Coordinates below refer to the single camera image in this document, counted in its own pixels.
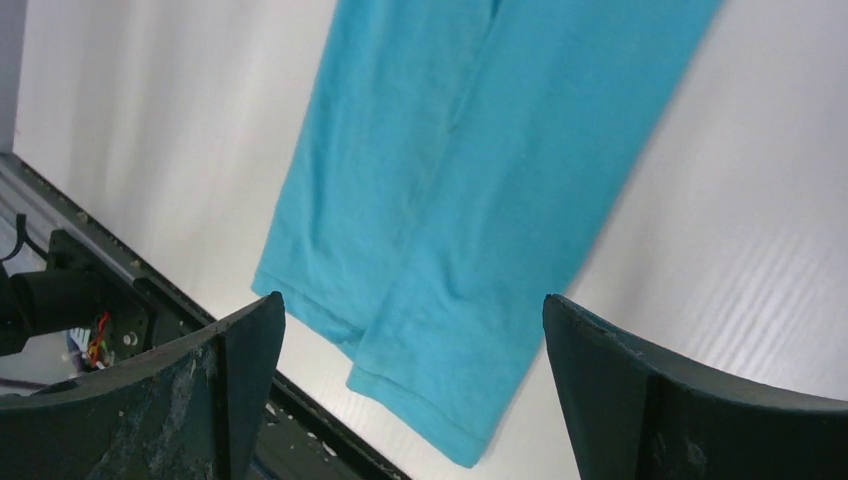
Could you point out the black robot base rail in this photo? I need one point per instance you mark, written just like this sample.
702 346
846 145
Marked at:
92 281

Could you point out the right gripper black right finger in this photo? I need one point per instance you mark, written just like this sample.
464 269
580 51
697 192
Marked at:
637 410

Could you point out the cyan t shirt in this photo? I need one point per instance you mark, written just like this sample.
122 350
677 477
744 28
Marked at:
455 165

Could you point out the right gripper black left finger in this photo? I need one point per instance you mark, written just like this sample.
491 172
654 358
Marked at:
189 409

